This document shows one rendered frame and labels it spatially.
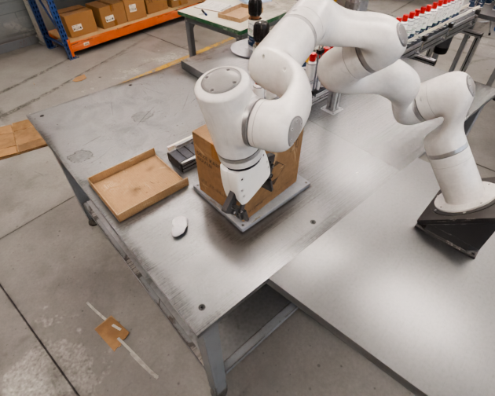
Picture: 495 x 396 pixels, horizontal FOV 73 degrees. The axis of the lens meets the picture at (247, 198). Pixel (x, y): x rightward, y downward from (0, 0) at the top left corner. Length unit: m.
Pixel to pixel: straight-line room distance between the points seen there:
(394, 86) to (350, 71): 0.16
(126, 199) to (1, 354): 1.17
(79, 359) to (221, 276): 1.12
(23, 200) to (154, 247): 1.86
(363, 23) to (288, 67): 0.30
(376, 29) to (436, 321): 0.80
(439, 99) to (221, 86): 0.79
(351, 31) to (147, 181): 0.94
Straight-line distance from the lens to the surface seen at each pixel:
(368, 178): 1.47
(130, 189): 1.40
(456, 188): 1.28
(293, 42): 0.67
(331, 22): 0.81
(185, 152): 1.46
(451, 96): 1.16
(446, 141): 1.22
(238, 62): 2.20
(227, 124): 0.52
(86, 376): 1.99
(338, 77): 0.91
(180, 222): 1.20
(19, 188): 3.06
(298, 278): 1.10
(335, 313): 1.06
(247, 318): 1.69
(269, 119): 0.49
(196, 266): 1.12
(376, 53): 0.85
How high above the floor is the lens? 1.76
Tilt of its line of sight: 46 degrees down
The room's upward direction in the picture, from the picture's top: straight up
